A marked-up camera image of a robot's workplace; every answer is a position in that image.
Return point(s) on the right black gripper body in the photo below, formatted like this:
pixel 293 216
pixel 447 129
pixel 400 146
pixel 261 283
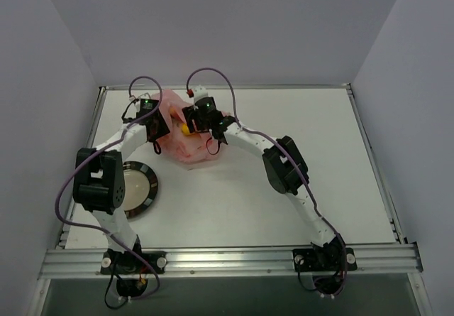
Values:
pixel 191 119

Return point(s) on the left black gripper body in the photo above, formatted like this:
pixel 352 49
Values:
pixel 162 129

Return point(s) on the fake yellow orange mango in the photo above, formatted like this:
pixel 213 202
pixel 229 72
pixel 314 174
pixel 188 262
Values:
pixel 185 130

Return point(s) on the pink plastic bag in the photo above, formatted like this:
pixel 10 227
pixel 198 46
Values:
pixel 185 149

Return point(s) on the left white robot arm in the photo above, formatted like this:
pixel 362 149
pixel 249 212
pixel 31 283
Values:
pixel 99 184

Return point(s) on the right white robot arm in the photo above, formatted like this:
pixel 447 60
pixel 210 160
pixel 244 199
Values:
pixel 286 170

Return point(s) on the black rimmed ceramic plate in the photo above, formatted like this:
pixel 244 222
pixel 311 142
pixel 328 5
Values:
pixel 141 188

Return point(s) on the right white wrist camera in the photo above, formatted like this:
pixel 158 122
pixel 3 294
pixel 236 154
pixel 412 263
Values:
pixel 197 93

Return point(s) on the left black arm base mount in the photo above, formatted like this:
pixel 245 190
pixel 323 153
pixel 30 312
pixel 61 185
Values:
pixel 128 271

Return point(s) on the aluminium table frame rail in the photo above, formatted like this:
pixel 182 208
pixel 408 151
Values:
pixel 222 217

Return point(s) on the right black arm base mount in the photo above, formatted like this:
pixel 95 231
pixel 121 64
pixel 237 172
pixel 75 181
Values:
pixel 330 266

